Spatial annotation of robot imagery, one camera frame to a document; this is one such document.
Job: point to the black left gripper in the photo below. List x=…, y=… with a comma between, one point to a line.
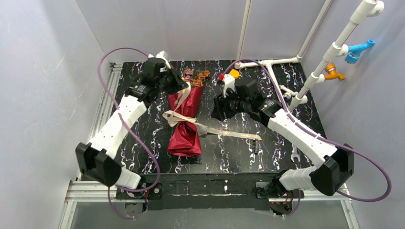
x=176, y=83

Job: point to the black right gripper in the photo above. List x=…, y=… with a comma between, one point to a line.
x=219, y=107

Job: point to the orange fake flower stem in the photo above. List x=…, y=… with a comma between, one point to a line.
x=200, y=77

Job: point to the beige ribbon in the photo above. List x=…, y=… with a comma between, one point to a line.
x=173, y=118

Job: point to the maroon wrapping paper sheet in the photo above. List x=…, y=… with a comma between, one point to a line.
x=185, y=140

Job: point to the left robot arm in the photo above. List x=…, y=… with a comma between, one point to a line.
x=96, y=159

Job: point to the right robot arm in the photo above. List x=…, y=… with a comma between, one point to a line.
x=332, y=166

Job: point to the pink fake flower stem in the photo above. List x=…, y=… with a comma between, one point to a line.
x=188, y=75

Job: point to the orange plastic piece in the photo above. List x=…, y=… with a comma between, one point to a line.
x=234, y=73

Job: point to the white pipe valve fitting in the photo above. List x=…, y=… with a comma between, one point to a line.
x=288, y=94

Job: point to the black comb strip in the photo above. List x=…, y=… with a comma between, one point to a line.
x=255, y=146

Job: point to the silver wrench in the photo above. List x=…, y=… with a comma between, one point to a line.
x=295, y=157

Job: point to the orange plastic tap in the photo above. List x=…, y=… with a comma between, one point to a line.
x=332, y=73

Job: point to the blue plastic tap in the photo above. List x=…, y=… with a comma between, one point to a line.
x=355, y=51

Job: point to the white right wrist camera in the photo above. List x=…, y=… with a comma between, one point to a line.
x=228, y=84

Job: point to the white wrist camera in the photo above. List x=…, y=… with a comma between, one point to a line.
x=161, y=55
x=228, y=84

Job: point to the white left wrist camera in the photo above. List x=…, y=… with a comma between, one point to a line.
x=161, y=55

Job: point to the aluminium frame rail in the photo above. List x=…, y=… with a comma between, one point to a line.
x=102, y=115

